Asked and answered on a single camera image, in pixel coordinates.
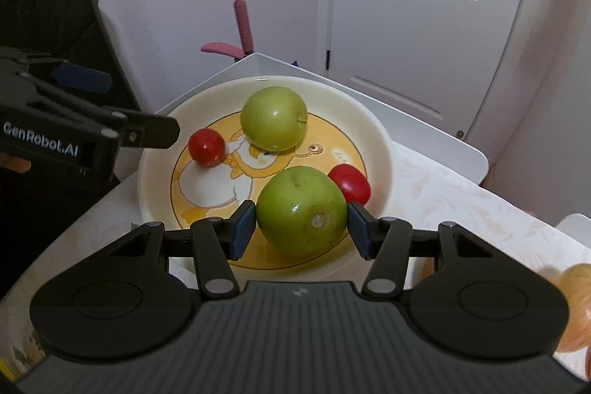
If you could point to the person's left hand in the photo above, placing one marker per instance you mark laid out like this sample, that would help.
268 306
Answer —
14 164

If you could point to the white door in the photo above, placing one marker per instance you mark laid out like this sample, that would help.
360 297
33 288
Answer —
434 59

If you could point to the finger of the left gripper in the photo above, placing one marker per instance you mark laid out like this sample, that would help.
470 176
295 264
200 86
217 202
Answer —
136 129
55 70

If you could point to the small red tomato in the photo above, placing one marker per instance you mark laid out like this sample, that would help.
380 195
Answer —
206 147

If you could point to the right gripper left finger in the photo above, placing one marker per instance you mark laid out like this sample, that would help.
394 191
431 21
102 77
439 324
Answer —
217 241

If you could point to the small green apple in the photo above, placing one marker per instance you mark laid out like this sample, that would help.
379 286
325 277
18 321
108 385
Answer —
274 119

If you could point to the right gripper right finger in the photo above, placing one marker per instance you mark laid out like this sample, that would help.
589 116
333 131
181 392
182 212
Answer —
386 242

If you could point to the cream oval dish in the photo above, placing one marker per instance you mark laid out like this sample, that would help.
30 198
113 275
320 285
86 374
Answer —
173 189

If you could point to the pink dustpan handle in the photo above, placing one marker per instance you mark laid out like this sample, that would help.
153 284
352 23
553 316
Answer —
246 45

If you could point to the large red-yellow apple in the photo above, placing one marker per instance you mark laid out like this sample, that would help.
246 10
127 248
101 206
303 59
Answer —
574 284

